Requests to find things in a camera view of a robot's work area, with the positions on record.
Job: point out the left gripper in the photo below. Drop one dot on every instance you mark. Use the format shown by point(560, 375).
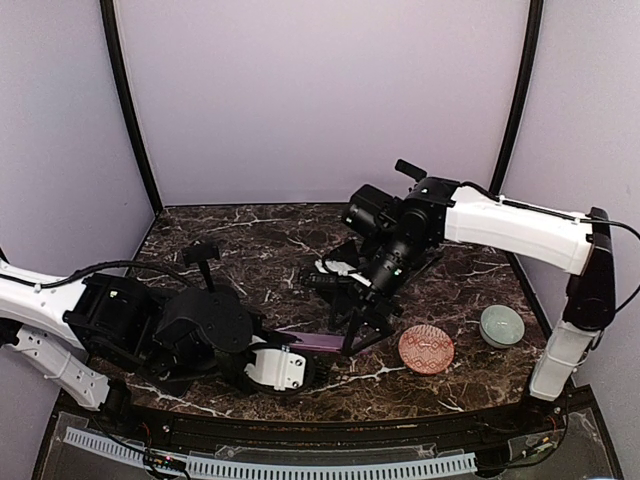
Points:
point(266, 342)

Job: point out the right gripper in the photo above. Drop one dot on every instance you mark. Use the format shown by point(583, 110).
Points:
point(362, 310)

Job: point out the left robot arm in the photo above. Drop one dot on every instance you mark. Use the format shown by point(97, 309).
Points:
point(169, 338)

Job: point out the black phone left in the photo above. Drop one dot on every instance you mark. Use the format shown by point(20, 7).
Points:
point(173, 387)

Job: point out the white cable duct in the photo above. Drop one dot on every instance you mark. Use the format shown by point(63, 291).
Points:
point(244, 464)

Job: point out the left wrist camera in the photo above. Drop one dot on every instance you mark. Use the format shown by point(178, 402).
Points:
point(283, 371)

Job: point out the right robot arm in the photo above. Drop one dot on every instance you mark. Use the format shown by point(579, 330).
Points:
point(399, 233)

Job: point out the pole phone stand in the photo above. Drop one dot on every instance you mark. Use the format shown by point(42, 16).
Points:
point(199, 253)
point(415, 173)

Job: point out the left black frame post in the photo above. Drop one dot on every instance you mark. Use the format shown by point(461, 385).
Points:
point(126, 102)

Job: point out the pale green bowl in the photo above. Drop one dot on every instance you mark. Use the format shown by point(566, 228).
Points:
point(501, 326)

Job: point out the purple phone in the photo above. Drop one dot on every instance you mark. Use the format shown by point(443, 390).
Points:
point(318, 343)

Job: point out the pink patterned plate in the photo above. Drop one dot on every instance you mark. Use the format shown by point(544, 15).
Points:
point(426, 350)

